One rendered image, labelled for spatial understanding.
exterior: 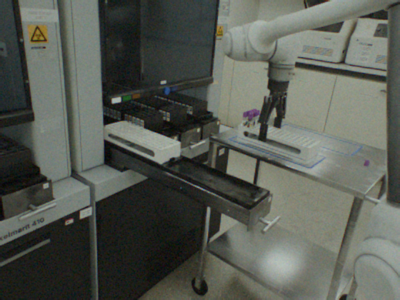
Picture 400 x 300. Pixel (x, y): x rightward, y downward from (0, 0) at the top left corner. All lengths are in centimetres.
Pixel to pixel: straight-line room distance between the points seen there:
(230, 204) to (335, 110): 241
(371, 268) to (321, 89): 266
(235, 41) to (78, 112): 54
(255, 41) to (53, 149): 70
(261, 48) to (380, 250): 66
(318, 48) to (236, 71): 85
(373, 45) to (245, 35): 214
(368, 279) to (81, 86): 93
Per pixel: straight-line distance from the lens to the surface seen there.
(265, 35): 111
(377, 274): 77
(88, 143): 126
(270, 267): 164
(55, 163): 121
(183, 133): 147
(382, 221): 78
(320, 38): 330
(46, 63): 112
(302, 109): 341
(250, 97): 363
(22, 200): 109
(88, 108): 122
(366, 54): 321
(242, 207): 99
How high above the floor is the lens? 132
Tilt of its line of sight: 23 degrees down
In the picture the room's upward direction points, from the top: 5 degrees clockwise
